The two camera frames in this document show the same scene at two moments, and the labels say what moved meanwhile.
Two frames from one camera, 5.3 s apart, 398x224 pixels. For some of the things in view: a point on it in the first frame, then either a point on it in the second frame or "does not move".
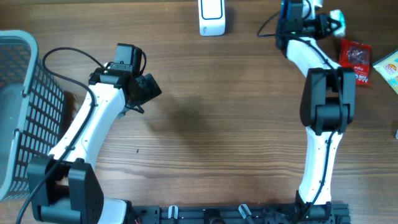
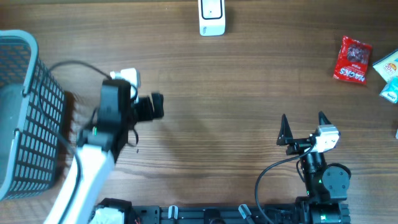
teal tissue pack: (338, 15) to (390, 75)
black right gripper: (321, 20) to (285, 137)
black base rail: (322, 213) does not move
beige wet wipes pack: (388, 67) does not move
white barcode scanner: (212, 17) does not move
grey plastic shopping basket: (32, 110) does not move
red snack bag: (357, 56) does not move
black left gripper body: (146, 91) to (143, 107)
